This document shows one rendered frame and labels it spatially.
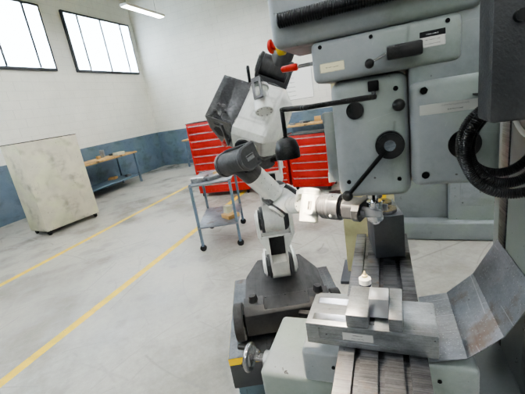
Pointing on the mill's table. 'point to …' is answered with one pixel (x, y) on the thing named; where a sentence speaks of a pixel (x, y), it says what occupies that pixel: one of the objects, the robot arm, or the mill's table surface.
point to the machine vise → (376, 327)
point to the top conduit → (314, 12)
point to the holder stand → (388, 232)
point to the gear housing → (337, 60)
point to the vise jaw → (358, 308)
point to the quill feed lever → (391, 146)
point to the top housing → (353, 20)
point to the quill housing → (384, 102)
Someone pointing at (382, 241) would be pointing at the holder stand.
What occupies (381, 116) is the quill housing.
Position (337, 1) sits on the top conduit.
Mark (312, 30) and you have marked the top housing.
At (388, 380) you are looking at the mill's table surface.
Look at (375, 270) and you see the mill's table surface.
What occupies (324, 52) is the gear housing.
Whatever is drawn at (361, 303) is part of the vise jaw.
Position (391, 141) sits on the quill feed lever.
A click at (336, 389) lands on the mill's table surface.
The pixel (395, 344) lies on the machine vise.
